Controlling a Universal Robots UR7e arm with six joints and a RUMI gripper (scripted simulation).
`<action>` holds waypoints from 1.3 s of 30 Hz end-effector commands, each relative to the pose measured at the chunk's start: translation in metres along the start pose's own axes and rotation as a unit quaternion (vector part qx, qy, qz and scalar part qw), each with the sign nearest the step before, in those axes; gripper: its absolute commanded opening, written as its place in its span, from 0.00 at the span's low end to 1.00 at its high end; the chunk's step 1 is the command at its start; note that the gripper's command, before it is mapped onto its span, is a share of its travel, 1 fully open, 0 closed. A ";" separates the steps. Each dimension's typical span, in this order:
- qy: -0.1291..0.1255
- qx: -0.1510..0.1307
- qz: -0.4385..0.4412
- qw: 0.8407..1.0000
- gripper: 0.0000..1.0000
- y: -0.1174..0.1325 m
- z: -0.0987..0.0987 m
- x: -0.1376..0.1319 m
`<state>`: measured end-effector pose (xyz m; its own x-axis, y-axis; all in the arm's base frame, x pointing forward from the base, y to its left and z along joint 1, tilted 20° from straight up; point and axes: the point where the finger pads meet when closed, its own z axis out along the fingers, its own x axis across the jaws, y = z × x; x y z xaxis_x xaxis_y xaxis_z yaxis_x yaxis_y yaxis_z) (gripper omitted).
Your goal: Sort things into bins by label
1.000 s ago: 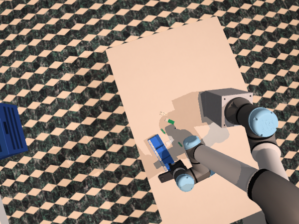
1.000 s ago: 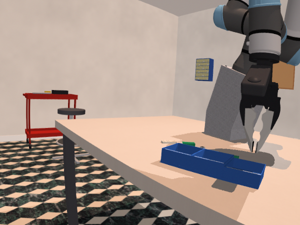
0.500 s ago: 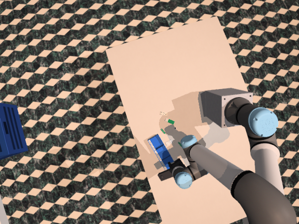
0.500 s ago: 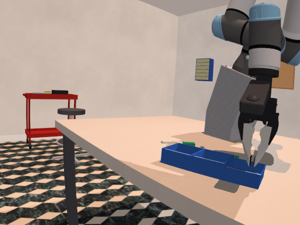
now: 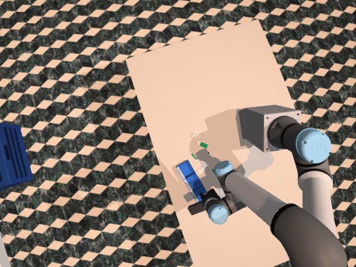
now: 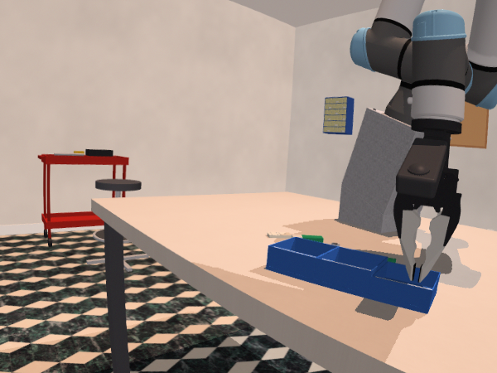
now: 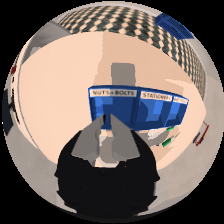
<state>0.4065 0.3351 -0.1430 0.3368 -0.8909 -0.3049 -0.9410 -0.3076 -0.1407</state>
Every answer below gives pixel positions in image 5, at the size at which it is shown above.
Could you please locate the grey domino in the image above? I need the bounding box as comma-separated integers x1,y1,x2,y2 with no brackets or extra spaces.
191,133,200,139

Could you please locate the white domino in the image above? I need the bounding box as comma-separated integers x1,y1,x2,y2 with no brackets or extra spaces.
197,166,206,173

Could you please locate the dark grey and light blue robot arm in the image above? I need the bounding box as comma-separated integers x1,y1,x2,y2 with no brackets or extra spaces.
187,116,348,267

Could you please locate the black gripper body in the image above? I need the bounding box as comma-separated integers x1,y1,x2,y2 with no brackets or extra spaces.
201,188,221,200

